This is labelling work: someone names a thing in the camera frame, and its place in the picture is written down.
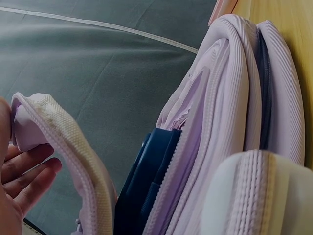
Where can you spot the person's left hand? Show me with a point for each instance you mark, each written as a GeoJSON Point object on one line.
{"type": "Point", "coordinates": [9, 195]}

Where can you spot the lilac backpack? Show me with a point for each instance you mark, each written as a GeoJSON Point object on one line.
{"type": "Point", "coordinates": [227, 122]}

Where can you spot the navy blue flat case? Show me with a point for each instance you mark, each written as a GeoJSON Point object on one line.
{"type": "Point", "coordinates": [146, 176]}

